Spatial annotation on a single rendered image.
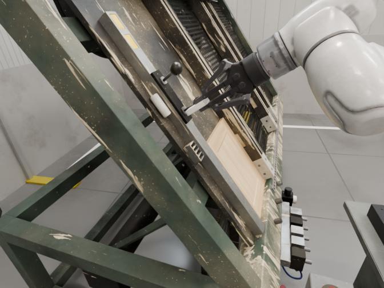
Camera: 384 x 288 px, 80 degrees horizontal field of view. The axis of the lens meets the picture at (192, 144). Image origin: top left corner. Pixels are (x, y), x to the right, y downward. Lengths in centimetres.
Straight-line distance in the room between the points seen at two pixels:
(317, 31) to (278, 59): 8
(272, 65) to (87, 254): 103
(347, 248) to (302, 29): 200
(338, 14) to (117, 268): 106
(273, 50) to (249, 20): 383
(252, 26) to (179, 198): 395
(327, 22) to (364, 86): 15
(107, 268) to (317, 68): 101
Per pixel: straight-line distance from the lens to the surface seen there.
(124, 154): 62
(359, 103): 42
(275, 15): 438
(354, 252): 233
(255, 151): 119
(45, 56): 66
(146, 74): 79
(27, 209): 161
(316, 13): 54
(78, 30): 82
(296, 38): 53
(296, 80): 455
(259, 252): 96
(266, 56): 55
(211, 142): 92
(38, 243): 136
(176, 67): 69
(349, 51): 47
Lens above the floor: 166
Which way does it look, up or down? 28 degrees down
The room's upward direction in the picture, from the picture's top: 4 degrees counter-clockwise
